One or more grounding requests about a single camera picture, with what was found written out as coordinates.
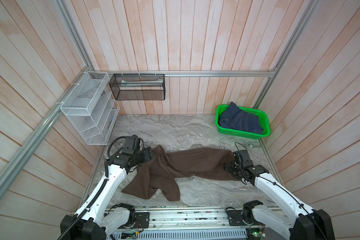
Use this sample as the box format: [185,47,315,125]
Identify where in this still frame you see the brown corduroy trousers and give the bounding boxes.
[121,145,236,202]

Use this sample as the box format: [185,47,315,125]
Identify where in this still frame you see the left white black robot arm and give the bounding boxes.
[59,135,154,240]

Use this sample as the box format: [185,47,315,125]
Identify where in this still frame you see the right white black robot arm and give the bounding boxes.
[224,147,335,240]

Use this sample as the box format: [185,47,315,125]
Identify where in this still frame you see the green plastic basket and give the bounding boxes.
[215,102,271,140]

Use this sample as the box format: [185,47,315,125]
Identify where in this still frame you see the blue denim jeans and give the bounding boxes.
[218,102,264,135]

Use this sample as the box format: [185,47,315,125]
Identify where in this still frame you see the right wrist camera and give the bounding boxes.
[234,150,253,165]

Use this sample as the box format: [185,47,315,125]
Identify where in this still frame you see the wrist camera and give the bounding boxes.
[124,135,142,151]
[234,150,253,165]

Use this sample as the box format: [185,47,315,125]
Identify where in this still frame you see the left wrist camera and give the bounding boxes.
[124,135,142,151]

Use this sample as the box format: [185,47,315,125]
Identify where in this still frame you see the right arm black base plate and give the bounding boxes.
[226,209,247,227]

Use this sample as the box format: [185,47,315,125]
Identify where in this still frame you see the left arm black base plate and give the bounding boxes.
[133,212,150,230]

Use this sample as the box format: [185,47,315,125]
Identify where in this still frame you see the white wire mesh shelf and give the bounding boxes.
[61,72,120,146]

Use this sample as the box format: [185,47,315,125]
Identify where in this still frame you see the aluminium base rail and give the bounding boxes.
[62,206,314,240]

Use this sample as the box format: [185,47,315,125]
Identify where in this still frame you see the black wire mesh basket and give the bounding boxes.
[109,73,166,101]

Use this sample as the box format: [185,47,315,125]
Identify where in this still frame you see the horizontal aluminium wall rail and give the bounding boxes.
[106,70,276,78]

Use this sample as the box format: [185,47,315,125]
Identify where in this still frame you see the left aluminium frame rail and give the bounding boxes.
[0,0,94,215]

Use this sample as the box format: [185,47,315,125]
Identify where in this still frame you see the aluminium frame rail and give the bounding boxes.
[0,0,94,215]
[253,1,322,109]

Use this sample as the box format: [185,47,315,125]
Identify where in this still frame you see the right aluminium frame rail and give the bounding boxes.
[253,1,322,109]

